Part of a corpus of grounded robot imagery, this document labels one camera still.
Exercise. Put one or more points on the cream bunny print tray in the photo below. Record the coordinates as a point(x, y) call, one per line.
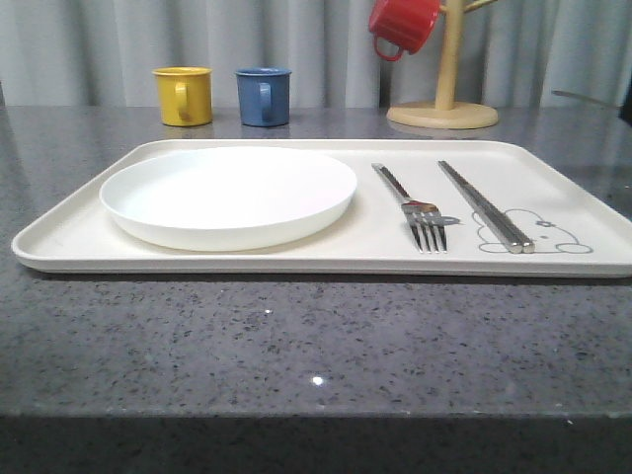
point(575, 234)

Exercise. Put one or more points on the silver metal chopstick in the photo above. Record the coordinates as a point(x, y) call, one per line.
point(498, 212)
point(479, 207)

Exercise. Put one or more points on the white round plate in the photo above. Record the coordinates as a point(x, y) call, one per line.
point(229, 198)

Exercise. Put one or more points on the grey pleated curtain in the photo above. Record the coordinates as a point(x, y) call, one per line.
point(514, 53)

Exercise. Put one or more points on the red enamel mug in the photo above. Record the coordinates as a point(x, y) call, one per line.
point(405, 23)

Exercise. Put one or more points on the blue enamel mug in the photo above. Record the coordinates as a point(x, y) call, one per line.
point(263, 94)

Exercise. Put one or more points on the silver metal fork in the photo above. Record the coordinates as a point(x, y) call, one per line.
point(424, 219)

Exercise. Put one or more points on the silver metal spoon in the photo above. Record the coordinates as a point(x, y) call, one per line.
point(584, 99)

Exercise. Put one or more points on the yellow enamel mug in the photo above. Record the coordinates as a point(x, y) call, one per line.
point(184, 94)

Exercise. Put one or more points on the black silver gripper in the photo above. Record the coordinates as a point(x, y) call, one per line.
point(625, 112)

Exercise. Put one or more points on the wooden mug tree stand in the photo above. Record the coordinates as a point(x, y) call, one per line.
point(445, 112)

